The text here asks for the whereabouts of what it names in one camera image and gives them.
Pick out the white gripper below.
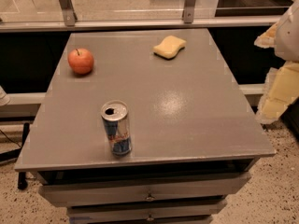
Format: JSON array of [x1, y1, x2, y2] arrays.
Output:
[[254, 1, 299, 124]]

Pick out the yellow sponge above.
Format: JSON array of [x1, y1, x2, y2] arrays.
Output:
[[153, 35, 186, 60]]

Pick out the grey drawer cabinet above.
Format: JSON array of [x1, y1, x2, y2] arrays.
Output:
[[14, 28, 277, 224]]

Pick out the silver blue energy drink can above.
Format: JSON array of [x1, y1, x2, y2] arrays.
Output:
[[101, 100, 131, 156]]

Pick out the lower grey drawer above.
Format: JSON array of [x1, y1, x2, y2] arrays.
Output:
[[67, 199, 227, 224]]

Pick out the grey drawer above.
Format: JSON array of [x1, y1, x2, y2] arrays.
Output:
[[67, 199, 227, 224], [39, 172, 250, 207]]

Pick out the red apple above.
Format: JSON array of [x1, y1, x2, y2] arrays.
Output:
[[67, 48, 94, 75]]

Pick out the upper grey drawer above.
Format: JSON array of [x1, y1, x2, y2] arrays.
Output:
[[39, 172, 250, 207]]

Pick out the right metal railing post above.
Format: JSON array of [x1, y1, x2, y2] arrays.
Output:
[[182, 0, 196, 23]]

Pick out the metal railing post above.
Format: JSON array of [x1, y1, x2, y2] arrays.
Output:
[[58, 0, 78, 26], [182, 0, 196, 23]]

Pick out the left metal railing post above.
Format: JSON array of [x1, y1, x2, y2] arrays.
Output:
[[58, 0, 78, 26]]

